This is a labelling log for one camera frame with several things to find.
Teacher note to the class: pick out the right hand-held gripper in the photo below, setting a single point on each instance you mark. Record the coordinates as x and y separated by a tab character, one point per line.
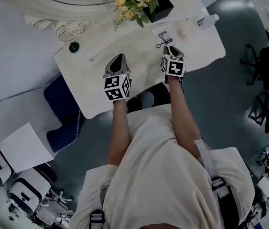
175	67

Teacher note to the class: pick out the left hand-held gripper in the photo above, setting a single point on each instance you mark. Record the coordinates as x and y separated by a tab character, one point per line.
116	88

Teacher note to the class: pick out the black eyelash curler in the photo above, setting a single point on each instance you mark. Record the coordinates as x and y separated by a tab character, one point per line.
164	42

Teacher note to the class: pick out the clear packet with black item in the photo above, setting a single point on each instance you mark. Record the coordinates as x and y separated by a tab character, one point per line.
170	30

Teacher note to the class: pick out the dark green round lid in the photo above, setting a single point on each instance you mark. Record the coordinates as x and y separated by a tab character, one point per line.
74	47

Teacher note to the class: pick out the person's right forearm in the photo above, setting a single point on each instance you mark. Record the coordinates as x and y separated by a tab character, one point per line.
183	118

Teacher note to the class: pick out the person's left forearm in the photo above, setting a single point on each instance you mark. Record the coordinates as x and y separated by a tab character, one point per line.
121	132

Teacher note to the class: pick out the white dressing table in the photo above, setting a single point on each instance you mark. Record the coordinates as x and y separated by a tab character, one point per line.
91	92

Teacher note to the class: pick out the person's left leg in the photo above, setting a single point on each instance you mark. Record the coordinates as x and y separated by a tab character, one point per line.
136	104

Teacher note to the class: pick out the person's leg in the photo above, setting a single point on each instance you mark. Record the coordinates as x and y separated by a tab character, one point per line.
136	104
158	95

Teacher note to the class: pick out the black square vase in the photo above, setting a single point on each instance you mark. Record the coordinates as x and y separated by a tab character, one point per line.
160	8

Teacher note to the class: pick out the person's right leg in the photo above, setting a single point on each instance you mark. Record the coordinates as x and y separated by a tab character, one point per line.
158	95

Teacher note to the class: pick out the clear plastic water bottle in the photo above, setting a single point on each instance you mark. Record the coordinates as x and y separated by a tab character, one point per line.
207	21

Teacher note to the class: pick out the navy blue upholstered stool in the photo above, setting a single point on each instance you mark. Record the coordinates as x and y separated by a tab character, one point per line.
62	113

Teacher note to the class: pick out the person's white shirt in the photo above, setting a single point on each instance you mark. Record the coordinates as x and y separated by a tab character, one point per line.
158	175

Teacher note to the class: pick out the white storage cabinet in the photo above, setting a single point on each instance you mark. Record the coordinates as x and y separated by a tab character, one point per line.
28	149

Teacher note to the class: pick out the oval mirror ornate white frame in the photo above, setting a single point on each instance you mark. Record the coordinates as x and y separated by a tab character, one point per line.
41	6

